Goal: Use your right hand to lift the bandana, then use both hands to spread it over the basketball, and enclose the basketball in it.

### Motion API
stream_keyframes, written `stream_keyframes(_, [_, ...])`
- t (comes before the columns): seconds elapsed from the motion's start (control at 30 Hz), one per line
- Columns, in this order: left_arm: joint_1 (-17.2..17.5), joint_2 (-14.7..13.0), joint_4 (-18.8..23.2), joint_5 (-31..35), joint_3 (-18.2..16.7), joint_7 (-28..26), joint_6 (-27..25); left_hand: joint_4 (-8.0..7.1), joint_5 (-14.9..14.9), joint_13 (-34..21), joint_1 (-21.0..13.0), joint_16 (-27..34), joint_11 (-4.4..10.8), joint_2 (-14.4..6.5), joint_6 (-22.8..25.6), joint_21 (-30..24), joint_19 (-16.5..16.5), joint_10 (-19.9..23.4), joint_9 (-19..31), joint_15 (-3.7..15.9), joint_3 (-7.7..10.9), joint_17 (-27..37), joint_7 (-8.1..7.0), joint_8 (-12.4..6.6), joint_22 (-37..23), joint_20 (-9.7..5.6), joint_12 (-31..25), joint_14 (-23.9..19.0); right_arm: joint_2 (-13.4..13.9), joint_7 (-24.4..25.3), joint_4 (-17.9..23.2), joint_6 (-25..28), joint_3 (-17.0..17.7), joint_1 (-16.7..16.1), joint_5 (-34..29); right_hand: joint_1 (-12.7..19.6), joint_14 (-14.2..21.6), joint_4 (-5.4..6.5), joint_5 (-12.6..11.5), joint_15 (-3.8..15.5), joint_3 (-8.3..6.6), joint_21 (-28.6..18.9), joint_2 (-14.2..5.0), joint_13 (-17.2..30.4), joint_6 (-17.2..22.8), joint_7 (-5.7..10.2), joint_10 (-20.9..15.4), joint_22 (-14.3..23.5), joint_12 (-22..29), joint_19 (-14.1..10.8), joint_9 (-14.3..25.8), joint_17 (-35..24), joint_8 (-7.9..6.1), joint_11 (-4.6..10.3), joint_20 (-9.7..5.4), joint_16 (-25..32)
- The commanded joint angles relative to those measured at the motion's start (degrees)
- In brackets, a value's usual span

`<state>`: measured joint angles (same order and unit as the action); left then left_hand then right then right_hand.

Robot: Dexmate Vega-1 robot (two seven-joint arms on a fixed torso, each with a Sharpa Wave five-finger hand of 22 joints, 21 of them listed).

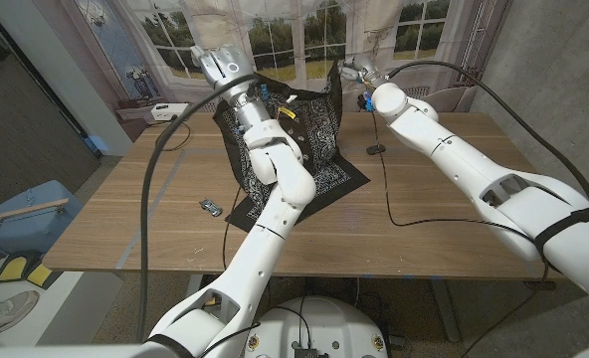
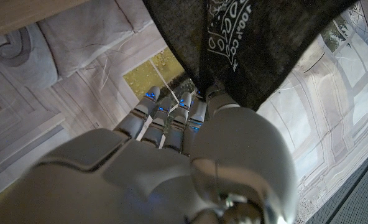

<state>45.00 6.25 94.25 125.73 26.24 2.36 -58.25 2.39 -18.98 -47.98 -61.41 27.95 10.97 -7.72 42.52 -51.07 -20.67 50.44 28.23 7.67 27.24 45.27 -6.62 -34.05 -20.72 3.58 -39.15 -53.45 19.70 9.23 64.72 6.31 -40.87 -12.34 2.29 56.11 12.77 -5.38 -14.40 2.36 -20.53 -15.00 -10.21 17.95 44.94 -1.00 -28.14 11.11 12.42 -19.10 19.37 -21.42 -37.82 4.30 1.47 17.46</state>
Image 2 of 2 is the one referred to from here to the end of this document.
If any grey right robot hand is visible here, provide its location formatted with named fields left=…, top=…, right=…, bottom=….
left=0, top=85, right=298, bottom=224

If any black paisley bandana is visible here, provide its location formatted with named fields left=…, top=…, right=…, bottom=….
left=142, top=0, right=357, bottom=111

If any printed window backdrop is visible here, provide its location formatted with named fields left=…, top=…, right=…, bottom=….
left=0, top=0, right=368, bottom=224

